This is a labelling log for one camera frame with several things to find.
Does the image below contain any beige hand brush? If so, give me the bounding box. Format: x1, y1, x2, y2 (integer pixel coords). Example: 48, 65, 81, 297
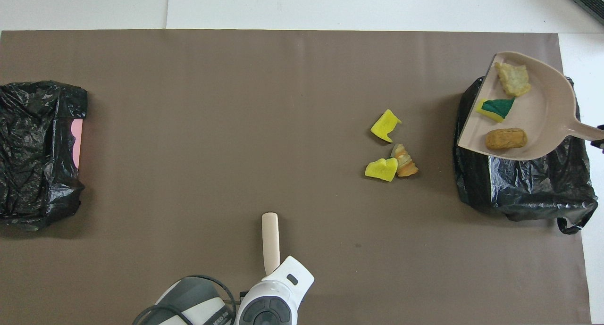
262, 212, 280, 276

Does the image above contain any sliced bread piece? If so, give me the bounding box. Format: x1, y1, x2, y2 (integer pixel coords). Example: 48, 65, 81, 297
495, 62, 532, 98
391, 143, 419, 178

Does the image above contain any pale pink plastic dustpan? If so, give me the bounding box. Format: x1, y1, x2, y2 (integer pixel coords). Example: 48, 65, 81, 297
457, 51, 604, 161

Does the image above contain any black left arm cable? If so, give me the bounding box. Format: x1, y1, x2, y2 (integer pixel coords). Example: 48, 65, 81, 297
132, 275, 236, 325

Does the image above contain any round brown bread roll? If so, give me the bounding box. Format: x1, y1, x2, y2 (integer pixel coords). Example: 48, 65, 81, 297
485, 128, 528, 150

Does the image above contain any brown paper table mat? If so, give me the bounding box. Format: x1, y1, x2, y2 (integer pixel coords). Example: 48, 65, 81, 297
0, 30, 592, 325

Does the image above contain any crumpled black trash bag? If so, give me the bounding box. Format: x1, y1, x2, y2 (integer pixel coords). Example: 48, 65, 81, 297
0, 81, 88, 231

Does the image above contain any pink bin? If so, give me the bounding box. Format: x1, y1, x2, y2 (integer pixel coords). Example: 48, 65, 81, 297
71, 119, 84, 169

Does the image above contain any yellow green sponge piece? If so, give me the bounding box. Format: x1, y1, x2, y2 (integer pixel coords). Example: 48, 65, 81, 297
364, 158, 399, 183
370, 109, 403, 143
475, 98, 516, 123

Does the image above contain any open black trash bag bin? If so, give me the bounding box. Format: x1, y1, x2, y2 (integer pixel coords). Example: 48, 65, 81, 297
452, 75, 599, 235

